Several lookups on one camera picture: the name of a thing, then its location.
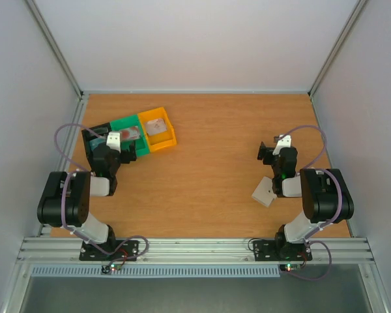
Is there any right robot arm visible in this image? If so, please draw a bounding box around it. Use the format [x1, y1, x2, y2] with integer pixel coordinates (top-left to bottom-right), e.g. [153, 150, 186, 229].
[252, 139, 355, 261]

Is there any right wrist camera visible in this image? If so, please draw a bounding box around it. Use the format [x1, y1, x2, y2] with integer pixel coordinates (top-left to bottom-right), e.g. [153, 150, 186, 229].
[272, 135, 291, 155]

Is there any black plastic bin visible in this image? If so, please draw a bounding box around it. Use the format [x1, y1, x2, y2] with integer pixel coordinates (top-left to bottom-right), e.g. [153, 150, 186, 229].
[81, 123, 111, 168]

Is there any red card in green bin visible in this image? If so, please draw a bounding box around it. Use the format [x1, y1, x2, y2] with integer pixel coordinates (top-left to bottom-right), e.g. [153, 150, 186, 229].
[119, 126, 141, 142]

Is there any green plastic bin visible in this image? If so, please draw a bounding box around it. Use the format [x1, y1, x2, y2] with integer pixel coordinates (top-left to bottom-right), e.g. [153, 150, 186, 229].
[110, 115, 149, 157]

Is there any card in yellow bin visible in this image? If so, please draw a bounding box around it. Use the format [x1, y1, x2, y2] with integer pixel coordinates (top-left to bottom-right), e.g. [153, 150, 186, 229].
[145, 118, 167, 136]

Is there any yellow plastic bin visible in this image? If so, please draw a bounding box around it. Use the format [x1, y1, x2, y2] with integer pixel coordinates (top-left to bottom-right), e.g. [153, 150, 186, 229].
[138, 107, 177, 153]

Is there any beige card holder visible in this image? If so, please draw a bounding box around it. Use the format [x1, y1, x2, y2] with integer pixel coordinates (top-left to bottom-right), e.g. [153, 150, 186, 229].
[252, 177, 277, 207]

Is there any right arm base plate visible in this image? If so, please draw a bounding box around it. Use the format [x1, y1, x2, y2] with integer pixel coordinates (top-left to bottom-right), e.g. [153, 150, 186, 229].
[252, 239, 313, 262]

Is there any teal card in black bin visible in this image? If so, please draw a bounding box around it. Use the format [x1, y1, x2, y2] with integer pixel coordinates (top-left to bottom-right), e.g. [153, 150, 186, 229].
[89, 127, 109, 151]

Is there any grey slotted cable duct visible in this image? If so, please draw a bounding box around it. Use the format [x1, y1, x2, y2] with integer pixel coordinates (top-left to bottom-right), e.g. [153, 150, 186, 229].
[31, 265, 280, 278]

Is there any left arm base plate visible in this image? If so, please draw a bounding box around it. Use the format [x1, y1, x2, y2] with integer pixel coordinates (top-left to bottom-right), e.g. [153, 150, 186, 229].
[79, 240, 140, 261]

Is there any aluminium front rail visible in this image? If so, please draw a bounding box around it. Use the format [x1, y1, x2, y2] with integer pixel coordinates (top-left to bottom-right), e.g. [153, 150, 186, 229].
[17, 237, 375, 265]

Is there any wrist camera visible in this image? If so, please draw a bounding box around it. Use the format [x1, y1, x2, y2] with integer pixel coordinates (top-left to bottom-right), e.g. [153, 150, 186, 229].
[272, 135, 291, 155]
[106, 131, 122, 152]

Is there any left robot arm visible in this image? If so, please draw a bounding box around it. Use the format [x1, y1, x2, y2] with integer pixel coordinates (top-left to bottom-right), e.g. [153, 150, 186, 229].
[37, 142, 137, 260]

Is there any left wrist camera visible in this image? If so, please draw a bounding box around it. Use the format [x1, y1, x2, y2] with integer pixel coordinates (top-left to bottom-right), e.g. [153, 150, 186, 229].
[106, 131, 122, 152]

